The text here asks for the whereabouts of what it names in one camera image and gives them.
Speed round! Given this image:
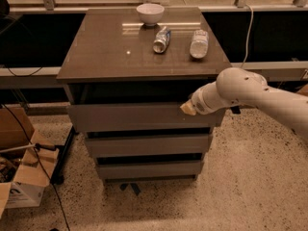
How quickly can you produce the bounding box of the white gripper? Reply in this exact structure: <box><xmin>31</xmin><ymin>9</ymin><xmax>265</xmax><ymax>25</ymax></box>
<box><xmin>180</xmin><ymin>86</ymin><xmax>218</xmax><ymax>116</ymax></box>

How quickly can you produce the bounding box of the grey top drawer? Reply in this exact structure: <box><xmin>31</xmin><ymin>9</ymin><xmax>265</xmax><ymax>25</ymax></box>
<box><xmin>67</xmin><ymin>103</ymin><xmax>225</xmax><ymax>132</ymax></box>

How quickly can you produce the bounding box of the grey drawer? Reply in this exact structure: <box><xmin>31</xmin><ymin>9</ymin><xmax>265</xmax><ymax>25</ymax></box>
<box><xmin>96</xmin><ymin>161</ymin><xmax>204</xmax><ymax>180</ymax></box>
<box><xmin>85</xmin><ymin>134</ymin><xmax>213</xmax><ymax>157</ymax></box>
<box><xmin>67</xmin><ymin>103</ymin><xmax>225</xmax><ymax>132</ymax></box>

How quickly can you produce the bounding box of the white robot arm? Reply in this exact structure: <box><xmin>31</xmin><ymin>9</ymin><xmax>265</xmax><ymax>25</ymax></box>
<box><xmin>180</xmin><ymin>67</ymin><xmax>308</xmax><ymax>140</ymax></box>

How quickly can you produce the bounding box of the grey middle drawer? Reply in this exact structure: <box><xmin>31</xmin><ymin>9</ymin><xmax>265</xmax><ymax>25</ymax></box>
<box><xmin>85</xmin><ymin>134</ymin><xmax>213</xmax><ymax>157</ymax></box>

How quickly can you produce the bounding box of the grey bottom drawer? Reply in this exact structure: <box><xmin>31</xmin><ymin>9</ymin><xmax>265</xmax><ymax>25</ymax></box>
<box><xmin>96</xmin><ymin>161</ymin><xmax>204</xmax><ymax>180</ymax></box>

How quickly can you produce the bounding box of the grey drawer cabinet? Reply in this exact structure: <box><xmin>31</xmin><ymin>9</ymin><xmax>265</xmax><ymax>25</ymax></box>
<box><xmin>57</xmin><ymin>8</ymin><xmax>230</xmax><ymax>181</ymax></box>

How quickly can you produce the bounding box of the open cardboard box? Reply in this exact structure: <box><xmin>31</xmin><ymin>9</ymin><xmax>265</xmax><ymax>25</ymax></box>
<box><xmin>0</xmin><ymin>108</ymin><xmax>59</xmax><ymax>217</ymax></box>

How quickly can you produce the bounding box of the white plastic bottle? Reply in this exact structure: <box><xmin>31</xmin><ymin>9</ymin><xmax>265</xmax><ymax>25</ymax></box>
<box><xmin>190</xmin><ymin>30</ymin><xmax>209</xmax><ymax>59</ymax></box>

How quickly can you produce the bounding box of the crushed silver blue can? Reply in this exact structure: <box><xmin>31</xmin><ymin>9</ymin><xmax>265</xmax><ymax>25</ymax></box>
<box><xmin>153</xmin><ymin>26</ymin><xmax>171</xmax><ymax>54</ymax></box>

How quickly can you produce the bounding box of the white ceramic bowl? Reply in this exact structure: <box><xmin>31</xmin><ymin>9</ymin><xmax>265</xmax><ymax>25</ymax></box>
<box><xmin>136</xmin><ymin>3</ymin><xmax>165</xmax><ymax>26</ymax></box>

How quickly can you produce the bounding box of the black stand base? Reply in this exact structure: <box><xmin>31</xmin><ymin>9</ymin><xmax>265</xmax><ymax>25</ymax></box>
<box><xmin>51</xmin><ymin>127</ymin><xmax>77</xmax><ymax>185</ymax></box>

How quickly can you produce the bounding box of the white hanging cable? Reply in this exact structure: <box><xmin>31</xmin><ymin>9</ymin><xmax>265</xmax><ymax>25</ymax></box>
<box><xmin>240</xmin><ymin>3</ymin><xmax>255</xmax><ymax>69</ymax></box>

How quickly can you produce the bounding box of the black floor cable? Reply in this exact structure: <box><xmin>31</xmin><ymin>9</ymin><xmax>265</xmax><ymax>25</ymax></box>
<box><xmin>1</xmin><ymin>103</ymin><xmax>72</xmax><ymax>231</ymax></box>

